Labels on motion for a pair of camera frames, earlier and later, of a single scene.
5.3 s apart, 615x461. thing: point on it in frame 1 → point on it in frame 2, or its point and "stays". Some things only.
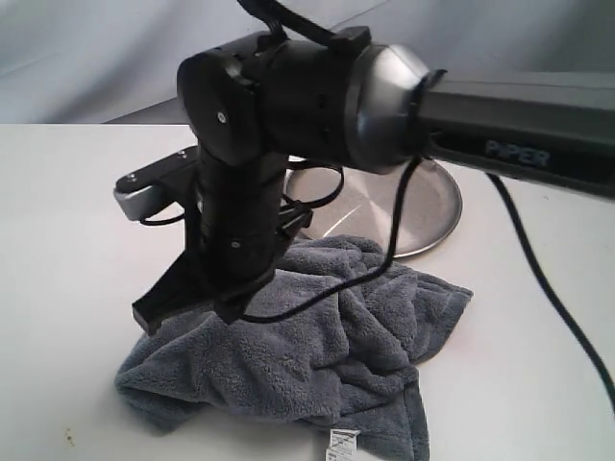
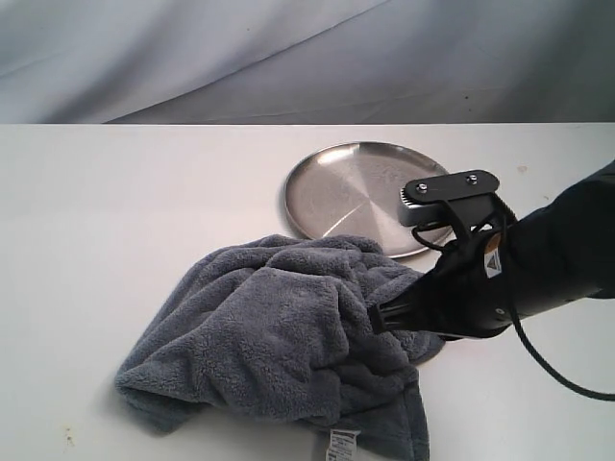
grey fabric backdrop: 118,61 stays
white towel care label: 343,445 stays
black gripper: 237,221 → 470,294
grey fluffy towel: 342,360 stays
